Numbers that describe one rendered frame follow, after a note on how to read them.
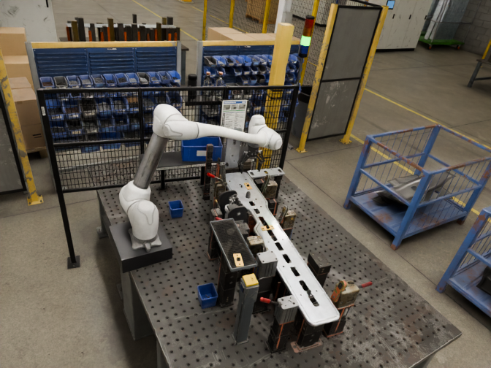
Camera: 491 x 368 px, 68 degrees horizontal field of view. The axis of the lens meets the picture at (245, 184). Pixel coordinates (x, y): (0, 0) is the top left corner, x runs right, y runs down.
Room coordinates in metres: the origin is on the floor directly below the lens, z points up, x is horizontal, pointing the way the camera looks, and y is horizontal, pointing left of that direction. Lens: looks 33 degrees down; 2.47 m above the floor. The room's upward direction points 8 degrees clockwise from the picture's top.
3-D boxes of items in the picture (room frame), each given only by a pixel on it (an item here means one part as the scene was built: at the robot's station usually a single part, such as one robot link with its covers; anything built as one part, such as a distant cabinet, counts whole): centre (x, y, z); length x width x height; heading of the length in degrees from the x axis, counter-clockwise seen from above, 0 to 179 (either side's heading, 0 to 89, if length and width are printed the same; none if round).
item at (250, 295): (1.20, -0.08, 0.92); 0.08 x 0.08 x 0.44; 26
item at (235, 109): (2.75, 0.17, 1.30); 0.23 x 0.02 x 0.31; 116
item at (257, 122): (2.22, -0.03, 1.48); 0.13 x 0.11 x 0.16; 39
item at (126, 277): (1.75, 0.60, 0.33); 0.31 x 0.31 x 0.66; 34
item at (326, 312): (1.78, -0.19, 1.00); 1.38 x 0.22 x 0.02; 26
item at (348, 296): (1.34, -0.60, 0.88); 0.15 x 0.11 x 0.36; 116
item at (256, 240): (1.58, -0.10, 0.89); 0.13 x 0.11 x 0.38; 116
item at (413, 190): (3.58, -1.90, 0.47); 1.20 x 0.80 x 0.95; 123
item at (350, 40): (5.17, -1.12, 1.00); 1.04 x 0.14 x 2.00; 124
